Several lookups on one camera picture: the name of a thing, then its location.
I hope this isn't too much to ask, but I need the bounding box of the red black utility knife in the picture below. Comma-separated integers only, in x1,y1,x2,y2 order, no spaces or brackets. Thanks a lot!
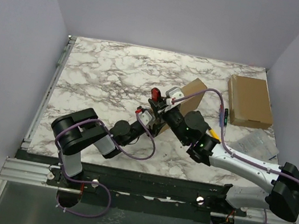
151,87,161,102

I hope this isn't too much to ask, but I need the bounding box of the brown cardboard express box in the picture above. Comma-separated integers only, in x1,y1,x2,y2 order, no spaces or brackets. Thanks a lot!
166,78,207,131

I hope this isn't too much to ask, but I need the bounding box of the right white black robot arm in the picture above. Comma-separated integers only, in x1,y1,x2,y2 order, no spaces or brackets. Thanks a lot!
148,98,299,222

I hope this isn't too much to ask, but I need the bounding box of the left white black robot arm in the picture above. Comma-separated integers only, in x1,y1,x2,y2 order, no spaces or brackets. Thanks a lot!
51,108,155,188

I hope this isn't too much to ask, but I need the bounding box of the clear plastic screw box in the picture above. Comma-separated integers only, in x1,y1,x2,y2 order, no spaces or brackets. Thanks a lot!
229,129,279,162

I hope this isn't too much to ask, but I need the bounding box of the blue red screwdriver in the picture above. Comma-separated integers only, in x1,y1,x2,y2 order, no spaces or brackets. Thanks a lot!
219,105,225,127

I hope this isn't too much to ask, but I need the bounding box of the green black screwdriver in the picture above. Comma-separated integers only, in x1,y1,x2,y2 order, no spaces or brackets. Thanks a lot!
223,108,229,127

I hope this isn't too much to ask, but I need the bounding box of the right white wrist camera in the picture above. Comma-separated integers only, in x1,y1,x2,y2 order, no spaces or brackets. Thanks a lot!
165,87,184,105

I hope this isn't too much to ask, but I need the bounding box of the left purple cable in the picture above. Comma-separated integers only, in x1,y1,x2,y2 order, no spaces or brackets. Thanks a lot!
42,102,161,224

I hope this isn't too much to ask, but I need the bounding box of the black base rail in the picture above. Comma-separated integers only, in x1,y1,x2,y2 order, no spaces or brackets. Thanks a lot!
8,146,253,224

